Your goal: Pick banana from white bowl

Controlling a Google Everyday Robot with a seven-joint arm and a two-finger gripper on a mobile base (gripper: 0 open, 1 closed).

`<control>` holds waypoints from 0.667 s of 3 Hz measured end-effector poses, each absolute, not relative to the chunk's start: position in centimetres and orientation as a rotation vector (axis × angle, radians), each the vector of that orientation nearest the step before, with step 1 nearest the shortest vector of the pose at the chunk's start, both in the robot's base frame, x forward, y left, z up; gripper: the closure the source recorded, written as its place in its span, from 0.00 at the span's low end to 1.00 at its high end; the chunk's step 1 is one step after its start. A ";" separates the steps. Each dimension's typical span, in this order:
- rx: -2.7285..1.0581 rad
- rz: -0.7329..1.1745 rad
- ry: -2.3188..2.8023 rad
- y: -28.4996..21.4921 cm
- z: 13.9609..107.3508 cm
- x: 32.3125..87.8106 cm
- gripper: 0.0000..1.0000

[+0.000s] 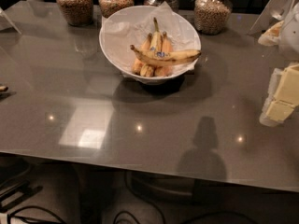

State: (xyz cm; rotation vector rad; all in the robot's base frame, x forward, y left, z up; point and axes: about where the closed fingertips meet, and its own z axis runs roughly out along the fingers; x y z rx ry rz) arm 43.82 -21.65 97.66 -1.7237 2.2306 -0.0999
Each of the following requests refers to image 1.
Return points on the yellow banana with sticker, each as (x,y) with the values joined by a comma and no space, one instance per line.
(159,58)

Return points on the glass jar of chickpeas right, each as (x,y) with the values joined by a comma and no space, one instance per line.
(210,16)

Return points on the middle banana with long stem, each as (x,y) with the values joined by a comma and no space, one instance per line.
(155,45)

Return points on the glass jar of grains left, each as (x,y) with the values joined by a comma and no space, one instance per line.
(76,12)

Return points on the clear acrylic panel top right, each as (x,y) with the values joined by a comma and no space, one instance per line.
(275,10)

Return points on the small object at left edge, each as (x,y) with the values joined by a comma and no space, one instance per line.
(3,88)

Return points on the right banana in bowl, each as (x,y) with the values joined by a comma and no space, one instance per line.
(164,71)

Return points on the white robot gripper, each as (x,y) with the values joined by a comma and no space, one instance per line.
(291,36)

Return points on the white paper liner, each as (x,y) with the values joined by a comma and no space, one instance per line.
(174,28)

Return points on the left banana in bowl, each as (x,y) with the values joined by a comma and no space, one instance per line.
(139,53)

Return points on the banana in bowl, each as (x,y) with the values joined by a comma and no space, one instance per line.
(164,71)
(139,53)

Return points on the white bowl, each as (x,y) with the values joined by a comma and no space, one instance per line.
(116,48)

